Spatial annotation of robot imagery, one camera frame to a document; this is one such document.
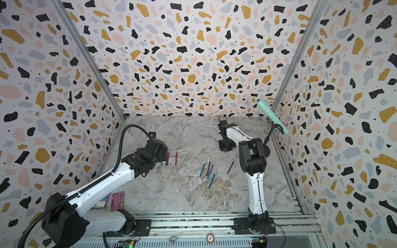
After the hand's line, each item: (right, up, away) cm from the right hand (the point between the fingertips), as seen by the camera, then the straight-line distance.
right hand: (229, 149), depth 103 cm
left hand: (-40, +2, -21) cm, 45 cm away
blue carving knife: (-18, -12, -9) cm, 23 cm away
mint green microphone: (+15, +25, -23) cm, 38 cm away
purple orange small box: (-61, -24, -24) cm, 70 cm away
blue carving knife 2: (-13, -12, -11) cm, 21 cm away
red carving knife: (-35, -5, -5) cm, 36 cm away
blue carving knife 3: (-12, -17, -14) cm, 25 cm away
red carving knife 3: (0, -10, -8) cm, 13 cm away
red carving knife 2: (-14, -10, -9) cm, 19 cm away
